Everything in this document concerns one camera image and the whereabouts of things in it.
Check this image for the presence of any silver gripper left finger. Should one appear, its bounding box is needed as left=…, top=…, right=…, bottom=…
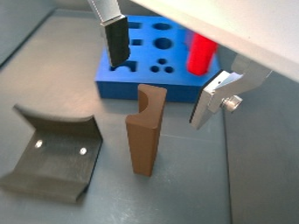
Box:
left=87, top=0, right=129, bottom=67

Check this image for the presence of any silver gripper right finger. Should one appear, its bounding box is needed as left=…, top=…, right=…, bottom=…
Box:
left=189, top=55, right=272, bottom=129

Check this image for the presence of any brown arch block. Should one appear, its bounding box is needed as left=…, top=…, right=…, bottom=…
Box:
left=125, top=84, right=166, bottom=176

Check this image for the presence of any red cylinder peg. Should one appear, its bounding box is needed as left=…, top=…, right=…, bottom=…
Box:
left=186, top=33, right=217, bottom=76

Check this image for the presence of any dark grey fixture bracket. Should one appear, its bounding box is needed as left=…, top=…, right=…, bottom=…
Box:
left=0, top=105, right=102, bottom=203

